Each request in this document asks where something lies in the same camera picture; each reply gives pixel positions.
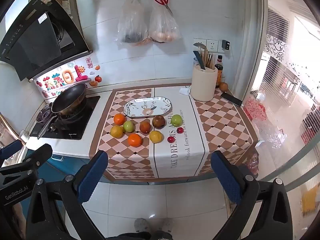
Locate clear plastic bag dark contents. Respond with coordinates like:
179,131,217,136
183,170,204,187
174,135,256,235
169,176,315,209
116,0,151,46

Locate steel hood duct cover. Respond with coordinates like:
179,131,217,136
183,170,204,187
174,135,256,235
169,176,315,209
53,0,83,50

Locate grey fuzzy slipper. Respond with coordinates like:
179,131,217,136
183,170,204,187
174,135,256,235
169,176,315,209
158,218,174,234
134,218,152,234

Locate cream utensil holder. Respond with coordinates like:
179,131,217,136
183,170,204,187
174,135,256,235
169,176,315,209
190,59,218,102

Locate floral oval plate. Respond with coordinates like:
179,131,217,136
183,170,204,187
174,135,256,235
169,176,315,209
123,96,173,119

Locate colourful wall sticker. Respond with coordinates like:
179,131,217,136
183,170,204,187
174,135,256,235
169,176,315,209
34,57,103,98

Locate orange labelled sauce bottle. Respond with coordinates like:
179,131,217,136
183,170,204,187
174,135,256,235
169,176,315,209
214,64,224,89

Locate red apple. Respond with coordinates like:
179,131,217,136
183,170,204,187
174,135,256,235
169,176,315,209
139,121,151,134

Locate black range hood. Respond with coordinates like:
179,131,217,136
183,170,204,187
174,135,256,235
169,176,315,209
0,0,93,81

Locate clear plastic bag with eggs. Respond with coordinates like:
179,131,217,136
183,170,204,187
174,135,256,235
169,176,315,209
147,3,182,43

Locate dark handled kitchen knife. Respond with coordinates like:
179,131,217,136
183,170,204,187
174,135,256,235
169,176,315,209
192,51,206,71

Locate glass sliding door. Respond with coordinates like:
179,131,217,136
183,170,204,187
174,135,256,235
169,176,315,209
250,0,320,205

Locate checkered table mat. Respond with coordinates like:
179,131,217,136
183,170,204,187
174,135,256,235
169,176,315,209
89,83,259,181

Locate dark brown-red apple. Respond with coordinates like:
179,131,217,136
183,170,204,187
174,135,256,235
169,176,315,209
152,115,166,129

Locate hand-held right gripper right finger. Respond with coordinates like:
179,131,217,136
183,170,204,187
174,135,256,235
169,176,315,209
211,151,293,240

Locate person's dark clothing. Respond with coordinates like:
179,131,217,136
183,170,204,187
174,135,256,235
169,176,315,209
105,231,173,240

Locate black smartphone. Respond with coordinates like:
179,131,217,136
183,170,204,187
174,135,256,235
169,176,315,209
220,91,243,107

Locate black gas stove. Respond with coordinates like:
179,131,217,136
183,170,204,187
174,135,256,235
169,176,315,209
29,95,101,140

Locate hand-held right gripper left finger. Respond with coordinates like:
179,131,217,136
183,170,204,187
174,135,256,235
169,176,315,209
25,150,110,240

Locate red paper cutout decoration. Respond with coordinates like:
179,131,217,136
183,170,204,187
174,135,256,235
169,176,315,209
243,97,267,123

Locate bundle of wooden chopsticks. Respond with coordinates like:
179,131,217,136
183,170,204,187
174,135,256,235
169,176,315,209
202,46,216,70

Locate black frying pan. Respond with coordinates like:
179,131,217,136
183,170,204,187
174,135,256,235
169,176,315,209
37,83,88,140

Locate yellow citrus fruit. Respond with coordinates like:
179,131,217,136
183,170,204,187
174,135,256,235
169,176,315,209
149,130,163,144
110,125,124,139

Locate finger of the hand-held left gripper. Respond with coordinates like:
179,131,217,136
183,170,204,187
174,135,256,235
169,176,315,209
0,139,23,160
0,143,53,177

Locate white wall outlet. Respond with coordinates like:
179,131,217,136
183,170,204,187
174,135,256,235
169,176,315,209
193,38,207,52
206,39,219,53

